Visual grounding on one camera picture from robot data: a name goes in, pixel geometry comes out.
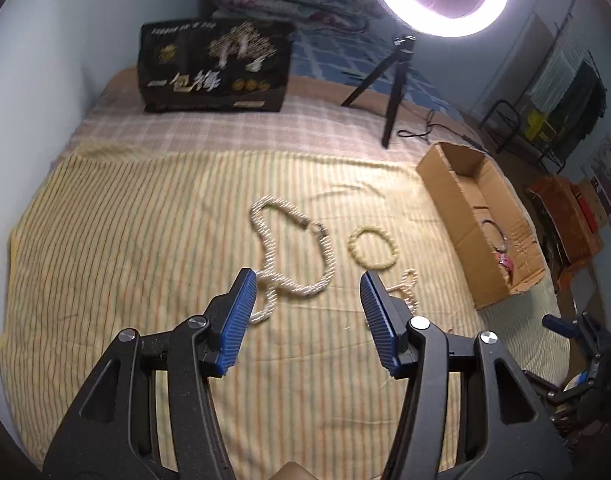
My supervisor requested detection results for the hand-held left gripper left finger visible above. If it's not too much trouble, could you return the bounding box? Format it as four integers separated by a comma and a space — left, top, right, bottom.
42, 267, 258, 480

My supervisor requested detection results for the yellow striped bed sheet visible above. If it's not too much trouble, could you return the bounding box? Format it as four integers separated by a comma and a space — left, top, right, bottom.
0, 145, 571, 480

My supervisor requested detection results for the black ring light cable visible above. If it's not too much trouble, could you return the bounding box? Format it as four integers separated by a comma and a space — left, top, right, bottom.
396, 109, 486, 150

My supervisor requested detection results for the folded floral quilt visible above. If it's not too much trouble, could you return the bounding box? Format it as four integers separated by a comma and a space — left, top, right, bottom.
200, 0, 371, 36

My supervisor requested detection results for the tan plaid bed sheet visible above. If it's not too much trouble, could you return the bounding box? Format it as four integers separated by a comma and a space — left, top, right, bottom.
60, 67, 486, 166

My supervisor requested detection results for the blue checked bed sheet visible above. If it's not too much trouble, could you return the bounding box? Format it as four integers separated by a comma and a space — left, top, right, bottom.
285, 25, 481, 126

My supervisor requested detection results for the white striped hanging cloth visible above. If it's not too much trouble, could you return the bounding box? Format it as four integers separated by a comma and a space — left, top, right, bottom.
528, 50, 583, 111

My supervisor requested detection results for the silver bangle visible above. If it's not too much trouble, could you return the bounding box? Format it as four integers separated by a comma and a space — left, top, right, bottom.
479, 219, 510, 252

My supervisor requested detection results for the dark hanging clothing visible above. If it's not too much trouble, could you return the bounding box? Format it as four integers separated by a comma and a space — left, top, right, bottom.
553, 60, 609, 161

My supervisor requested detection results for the small white pearl bracelet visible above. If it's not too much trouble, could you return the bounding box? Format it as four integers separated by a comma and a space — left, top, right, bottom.
368, 267, 419, 331

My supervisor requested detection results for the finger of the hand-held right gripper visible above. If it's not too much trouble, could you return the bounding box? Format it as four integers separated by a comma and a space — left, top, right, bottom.
543, 314, 581, 339

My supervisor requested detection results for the black metal rack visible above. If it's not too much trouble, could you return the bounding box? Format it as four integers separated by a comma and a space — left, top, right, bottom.
480, 10, 611, 171

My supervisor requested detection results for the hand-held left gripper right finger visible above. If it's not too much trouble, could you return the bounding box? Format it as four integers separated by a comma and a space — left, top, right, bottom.
360, 270, 573, 480

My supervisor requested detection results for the black tripod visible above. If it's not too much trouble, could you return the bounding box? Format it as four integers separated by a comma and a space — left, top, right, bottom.
340, 34, 419, 150

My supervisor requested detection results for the black printed bag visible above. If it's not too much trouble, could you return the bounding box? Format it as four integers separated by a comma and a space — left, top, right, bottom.
138, 21, 293, 113

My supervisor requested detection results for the yellow bead bracelet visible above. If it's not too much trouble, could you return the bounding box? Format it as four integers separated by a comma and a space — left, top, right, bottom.
348, 226, 399, 269

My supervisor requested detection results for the orange cardboard box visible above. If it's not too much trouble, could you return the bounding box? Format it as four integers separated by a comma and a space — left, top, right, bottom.
528, 175, 611, 291

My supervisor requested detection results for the twisted white pearl necklace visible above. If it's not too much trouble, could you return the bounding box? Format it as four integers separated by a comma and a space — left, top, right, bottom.
248, 196, 336, 325

